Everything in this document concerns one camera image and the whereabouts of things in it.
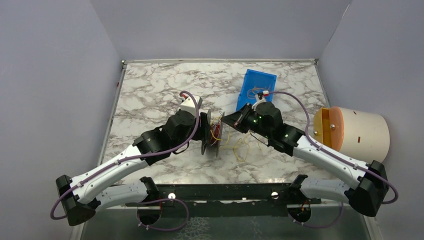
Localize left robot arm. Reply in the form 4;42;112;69
50;109;211;227

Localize yellow and cream cylinder fixture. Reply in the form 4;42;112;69
313;106;390;164

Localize yellow wire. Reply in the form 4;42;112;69
210;112;263;163

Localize grey perforated cable spool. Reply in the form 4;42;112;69
200;110;226;158

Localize red wire on spool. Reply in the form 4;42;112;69
209;120;223;147

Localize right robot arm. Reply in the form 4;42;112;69
221;102;389;217

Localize blue plastic bin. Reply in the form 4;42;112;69
236;69;277;111

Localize beige wires in bin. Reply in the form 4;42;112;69
246;86;271;100

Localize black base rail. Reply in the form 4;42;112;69
126;183;322;218

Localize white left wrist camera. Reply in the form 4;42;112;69
179;93;203;117

